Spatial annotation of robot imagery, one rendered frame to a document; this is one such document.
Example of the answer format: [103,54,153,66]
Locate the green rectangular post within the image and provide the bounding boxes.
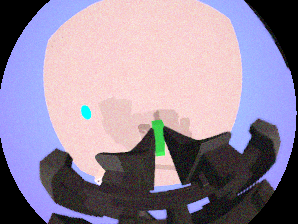
[152,120,165,157]

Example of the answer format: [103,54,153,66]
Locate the cyan circle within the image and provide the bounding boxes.
[81,105,92,119]

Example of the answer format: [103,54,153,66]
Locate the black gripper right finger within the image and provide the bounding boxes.
[162,127,231,185]

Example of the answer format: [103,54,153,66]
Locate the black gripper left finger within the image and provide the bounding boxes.
[94,128,156,190]

